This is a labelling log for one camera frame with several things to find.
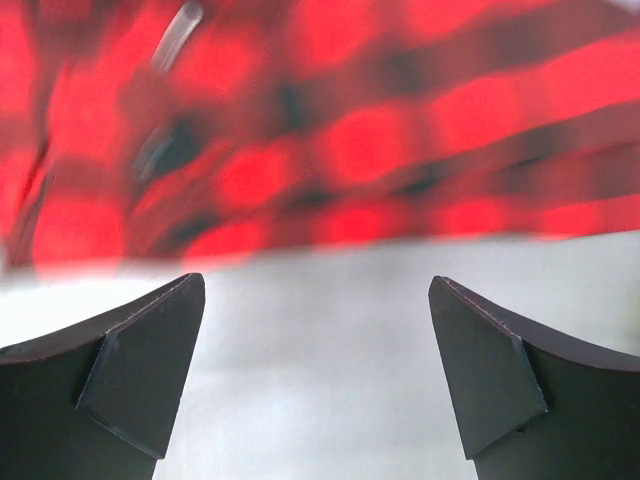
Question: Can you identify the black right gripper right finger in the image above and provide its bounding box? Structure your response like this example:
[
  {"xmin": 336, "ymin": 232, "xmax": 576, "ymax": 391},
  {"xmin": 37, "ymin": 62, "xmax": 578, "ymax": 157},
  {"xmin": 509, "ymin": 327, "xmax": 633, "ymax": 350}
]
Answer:
[{"xmin": 428, "ymin": 276, "xmax": 639, "ymax": 480}]

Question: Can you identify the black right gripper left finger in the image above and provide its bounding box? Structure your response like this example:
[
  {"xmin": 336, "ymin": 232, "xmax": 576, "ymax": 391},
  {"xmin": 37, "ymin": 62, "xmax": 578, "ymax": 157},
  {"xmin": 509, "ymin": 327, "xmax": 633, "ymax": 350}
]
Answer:
[{"xmin": 1, "ymin": 273, "xmax": 205, "ymax": 480}]

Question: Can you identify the red black plaid shirt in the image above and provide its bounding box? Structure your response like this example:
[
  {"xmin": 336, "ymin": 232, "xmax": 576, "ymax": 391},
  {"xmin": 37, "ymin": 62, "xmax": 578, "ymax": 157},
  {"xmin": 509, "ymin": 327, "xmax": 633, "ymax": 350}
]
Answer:
[{"xmin": 1, "ymin": 1, "xmax": 639, "ymax": 271}]

